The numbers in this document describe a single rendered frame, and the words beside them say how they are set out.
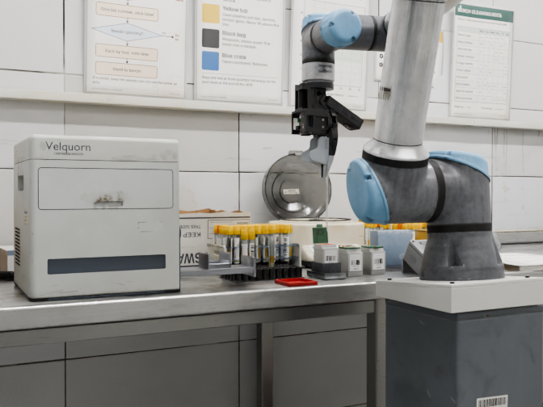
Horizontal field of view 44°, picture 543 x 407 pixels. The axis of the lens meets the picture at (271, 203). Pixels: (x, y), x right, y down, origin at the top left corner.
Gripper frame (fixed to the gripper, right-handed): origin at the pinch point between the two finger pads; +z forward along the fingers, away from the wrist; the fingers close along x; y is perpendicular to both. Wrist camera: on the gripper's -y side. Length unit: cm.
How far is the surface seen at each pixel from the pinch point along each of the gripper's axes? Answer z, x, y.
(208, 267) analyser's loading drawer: 20.0, 6.2, 30.7
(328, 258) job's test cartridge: 19.8, 1.9, 0.4
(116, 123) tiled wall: -15, -56, 36
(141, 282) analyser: 22, 9, 45
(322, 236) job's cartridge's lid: 15.0, -3.1, -0.6
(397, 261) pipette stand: 22.1, -5.9, -23.7
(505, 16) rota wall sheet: -61, -59, -109
